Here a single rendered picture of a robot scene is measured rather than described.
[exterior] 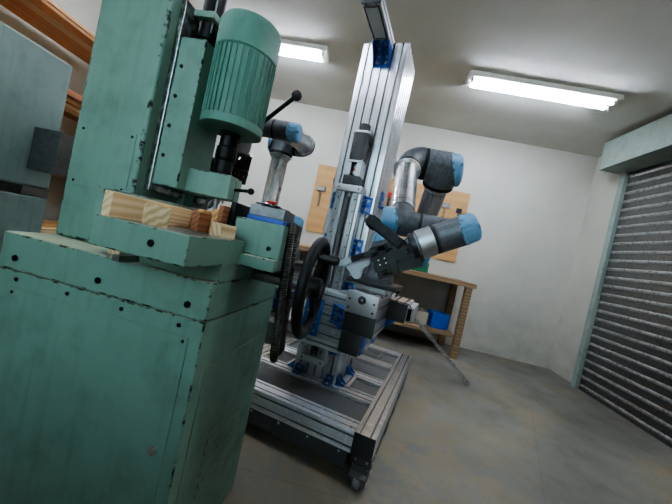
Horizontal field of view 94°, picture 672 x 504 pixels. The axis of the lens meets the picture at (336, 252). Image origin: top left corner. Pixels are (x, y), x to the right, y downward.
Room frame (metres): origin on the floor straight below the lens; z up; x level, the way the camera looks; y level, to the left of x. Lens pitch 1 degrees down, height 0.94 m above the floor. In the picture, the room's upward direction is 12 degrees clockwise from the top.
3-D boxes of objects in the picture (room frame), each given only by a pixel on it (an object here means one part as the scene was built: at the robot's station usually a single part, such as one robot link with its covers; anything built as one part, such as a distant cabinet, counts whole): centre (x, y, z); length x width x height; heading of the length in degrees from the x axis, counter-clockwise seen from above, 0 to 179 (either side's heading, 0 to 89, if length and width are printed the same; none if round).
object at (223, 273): (0.92, 0.32, 0.82); 0.40 x 0.21 x 0.04; 171
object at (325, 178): (4.10, -0.53, 1.50); 2.00 x 0.04 x 0.90; 85
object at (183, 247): (0.88, 0.28, 0.87); 0.61 x 0.30 x 0.06; 171
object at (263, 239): (0.86, 0.19, 0.91); 0.15 x 0.14 x 0.09; 171
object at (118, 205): (0.90, 0.40, 0.92); 0.60 x 0.02 x 0.05; 171
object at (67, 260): (0.95, 0.50, 0.76); 0.57 x 0.45 x 0.09; 81
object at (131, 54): (0.97, 0.67, 1.16); 0.22 x 0.22 x 0.72; 81
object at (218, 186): (0.94, 0.40, 1.03); 0.14 x 0.07 x 0.09; 81
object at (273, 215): (0.87, 0.19, 0.99); 0.13 x 0.11 x 0.06; 171
